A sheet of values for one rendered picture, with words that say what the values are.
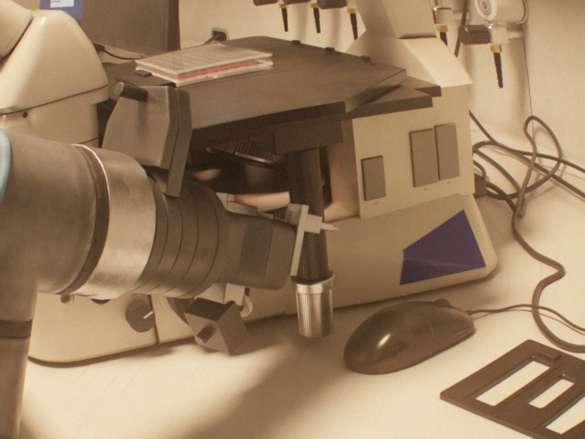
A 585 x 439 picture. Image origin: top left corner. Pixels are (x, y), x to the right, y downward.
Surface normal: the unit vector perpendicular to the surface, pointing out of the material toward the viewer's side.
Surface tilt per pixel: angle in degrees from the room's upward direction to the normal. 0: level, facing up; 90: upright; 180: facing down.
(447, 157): 90
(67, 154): 43
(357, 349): 53
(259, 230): 72
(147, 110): 65
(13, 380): 105
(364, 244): 48
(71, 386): 0
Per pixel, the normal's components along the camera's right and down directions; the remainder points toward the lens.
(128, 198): 0.78, -0.37
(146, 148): -0.58, -0.11
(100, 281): 0.51, 0.72
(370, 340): -0.58, -0.53
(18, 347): 0.91, 0.30
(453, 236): 0.25, -0.42
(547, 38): -0.90, 0.22
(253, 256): 0.55, 0.09
